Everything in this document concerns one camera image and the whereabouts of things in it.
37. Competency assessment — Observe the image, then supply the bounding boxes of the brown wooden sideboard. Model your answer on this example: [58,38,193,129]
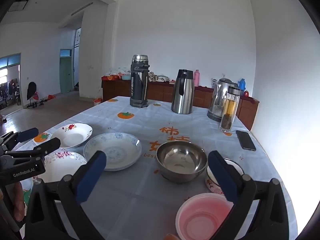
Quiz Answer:
[101,76,260,131]

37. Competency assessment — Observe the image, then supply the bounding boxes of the pink plastic bowl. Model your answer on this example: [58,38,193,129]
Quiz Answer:
[175,192,235,240]

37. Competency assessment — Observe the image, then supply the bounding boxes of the ceiling vent panel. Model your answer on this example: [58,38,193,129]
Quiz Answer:
[8,0,29,12]

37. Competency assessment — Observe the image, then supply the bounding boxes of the black smartphone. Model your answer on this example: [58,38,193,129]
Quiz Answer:
[236,130,257,151]

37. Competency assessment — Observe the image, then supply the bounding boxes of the person's left hand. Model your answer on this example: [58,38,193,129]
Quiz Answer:
[7,181,25,222]

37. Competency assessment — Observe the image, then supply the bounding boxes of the black jacket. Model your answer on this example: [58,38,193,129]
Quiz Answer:
[27,82,37,100]

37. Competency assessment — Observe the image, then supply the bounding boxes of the black thermos jug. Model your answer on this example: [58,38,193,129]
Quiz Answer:
[129,54,150,108]

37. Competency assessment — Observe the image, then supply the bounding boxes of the ceiling tube light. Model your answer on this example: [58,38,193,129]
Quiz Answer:
[71,2,93,16]

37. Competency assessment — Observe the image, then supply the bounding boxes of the stainless steel bowl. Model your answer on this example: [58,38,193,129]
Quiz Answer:
[156,140,208,183]

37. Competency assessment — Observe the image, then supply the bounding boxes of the red flower plate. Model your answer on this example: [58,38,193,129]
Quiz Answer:
[50,123,93,148]

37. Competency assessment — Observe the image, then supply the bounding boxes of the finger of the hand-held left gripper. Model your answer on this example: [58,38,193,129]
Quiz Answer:
[0,127,39,153]
[5,137,62,160]

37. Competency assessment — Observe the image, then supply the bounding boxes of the steel vacuum carafe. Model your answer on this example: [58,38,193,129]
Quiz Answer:
[171,69,195,115]

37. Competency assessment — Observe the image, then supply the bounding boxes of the blue pattern plate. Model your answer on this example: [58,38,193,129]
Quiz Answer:
[83,132,142,172]

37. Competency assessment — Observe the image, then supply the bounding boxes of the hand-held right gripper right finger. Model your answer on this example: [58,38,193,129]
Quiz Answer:
[207,150,297,240]

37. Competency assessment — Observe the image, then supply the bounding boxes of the white plastic bag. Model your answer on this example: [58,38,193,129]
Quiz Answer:
[105,67,130,77]

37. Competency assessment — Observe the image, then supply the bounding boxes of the steel electric kettle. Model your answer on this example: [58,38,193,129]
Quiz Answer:
[207,78,238,123]

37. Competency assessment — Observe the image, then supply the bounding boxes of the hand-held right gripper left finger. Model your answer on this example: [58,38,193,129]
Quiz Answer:
[25,151,108,240]

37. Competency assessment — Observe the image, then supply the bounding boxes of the green door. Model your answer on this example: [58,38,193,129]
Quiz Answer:
[59,49,73,93]

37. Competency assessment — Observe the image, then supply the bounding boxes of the blue red toy items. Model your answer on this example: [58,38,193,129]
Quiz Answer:
[237,78,247,97]

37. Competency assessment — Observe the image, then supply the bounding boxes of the pink flower plate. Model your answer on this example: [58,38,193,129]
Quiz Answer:
[34,151,88,203]

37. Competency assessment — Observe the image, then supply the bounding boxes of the glass tea bottle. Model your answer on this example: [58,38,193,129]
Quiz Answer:
[219,86,241,133]

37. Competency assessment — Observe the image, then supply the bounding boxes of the persimmon print tablecloth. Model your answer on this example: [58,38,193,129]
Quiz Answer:
[15,96,298,240]

